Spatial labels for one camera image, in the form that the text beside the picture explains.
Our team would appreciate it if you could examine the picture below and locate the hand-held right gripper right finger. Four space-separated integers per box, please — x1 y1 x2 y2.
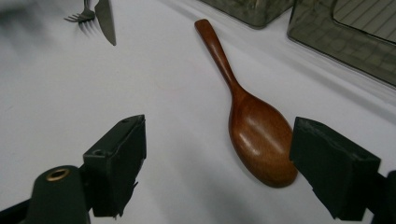
289 116 382 222

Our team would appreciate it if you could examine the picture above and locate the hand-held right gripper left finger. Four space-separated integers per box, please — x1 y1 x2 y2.
82 114 148 218

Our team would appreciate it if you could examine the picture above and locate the brown wooden spoon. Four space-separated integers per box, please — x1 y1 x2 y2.
193 18 299 189

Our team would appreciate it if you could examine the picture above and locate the clear brown plastic basket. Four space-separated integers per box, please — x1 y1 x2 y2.
199 0 295 30
286 0 396 89

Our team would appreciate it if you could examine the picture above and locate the metal knife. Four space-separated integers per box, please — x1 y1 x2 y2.
93 0 118 47

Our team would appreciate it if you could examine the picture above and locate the metal fork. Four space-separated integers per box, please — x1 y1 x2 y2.
64 0 96 24

